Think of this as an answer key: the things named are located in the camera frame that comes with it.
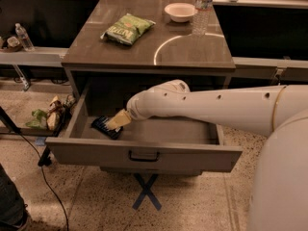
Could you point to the snack items on ledge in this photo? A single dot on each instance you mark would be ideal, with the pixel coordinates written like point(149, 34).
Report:
point(10, 44)

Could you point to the clear water bottle on counter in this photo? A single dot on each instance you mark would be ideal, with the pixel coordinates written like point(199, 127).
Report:
point(201, 17)

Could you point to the grey cabinet with counter top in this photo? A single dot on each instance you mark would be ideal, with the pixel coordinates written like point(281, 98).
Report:
point(167, 51)

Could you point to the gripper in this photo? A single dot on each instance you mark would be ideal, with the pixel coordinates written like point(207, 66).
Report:
point(135, 112)

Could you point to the blue rxbar blueberry bar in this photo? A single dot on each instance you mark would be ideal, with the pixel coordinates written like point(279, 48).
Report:
point(100, 124)

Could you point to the person leg in jeans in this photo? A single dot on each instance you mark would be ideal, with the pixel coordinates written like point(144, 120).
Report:
point(13, 214)

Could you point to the black drawer handle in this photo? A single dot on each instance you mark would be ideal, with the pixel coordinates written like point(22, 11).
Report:
point(145, 158)

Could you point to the green snack bag on floor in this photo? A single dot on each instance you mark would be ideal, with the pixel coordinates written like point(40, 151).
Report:
point(39, 120)

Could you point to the open grey top drawer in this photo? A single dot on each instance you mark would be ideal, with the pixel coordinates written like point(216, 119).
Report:
point(186, 146)

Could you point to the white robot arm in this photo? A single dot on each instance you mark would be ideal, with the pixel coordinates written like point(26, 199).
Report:
point(279, 199)

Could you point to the white bowl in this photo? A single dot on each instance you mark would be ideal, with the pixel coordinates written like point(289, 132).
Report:
point(180, 12)

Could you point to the black tripod leg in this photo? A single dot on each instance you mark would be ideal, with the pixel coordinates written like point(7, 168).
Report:
point(9, 124)

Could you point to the green chip bag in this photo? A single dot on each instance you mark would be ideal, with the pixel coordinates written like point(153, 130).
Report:
point(128, 29)

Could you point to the small water bottle on ledge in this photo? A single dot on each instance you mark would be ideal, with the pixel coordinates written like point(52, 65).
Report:
point(24, 38)

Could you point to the blue tape cross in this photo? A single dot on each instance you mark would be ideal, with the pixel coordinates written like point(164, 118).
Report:
point(146, 192)

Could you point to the tan snack bag on floor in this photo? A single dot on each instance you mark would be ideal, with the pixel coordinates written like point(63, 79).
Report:
point(54, 113)

